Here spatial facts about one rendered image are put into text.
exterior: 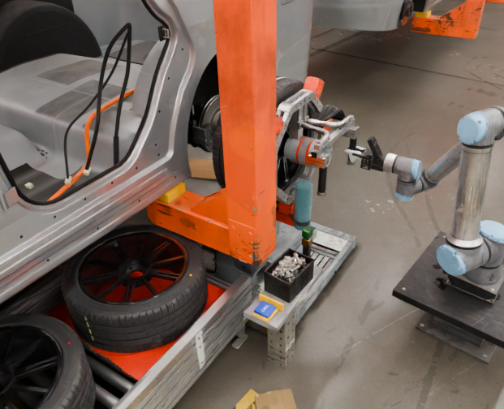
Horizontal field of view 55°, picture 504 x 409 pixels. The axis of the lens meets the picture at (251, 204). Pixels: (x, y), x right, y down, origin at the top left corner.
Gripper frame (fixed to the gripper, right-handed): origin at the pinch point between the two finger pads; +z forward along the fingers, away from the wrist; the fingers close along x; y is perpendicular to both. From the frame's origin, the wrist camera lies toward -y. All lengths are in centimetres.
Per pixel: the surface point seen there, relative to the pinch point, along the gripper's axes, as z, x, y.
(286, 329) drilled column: -9, -77, 55
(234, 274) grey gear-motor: 39, -52, 64
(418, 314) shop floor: -52, -9, 83
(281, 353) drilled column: -7, -79, 72
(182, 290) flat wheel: 31, -100, 33
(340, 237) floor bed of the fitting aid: 8, 22, 75
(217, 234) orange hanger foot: 32, -72, 21
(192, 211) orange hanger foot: 47, -70, 15
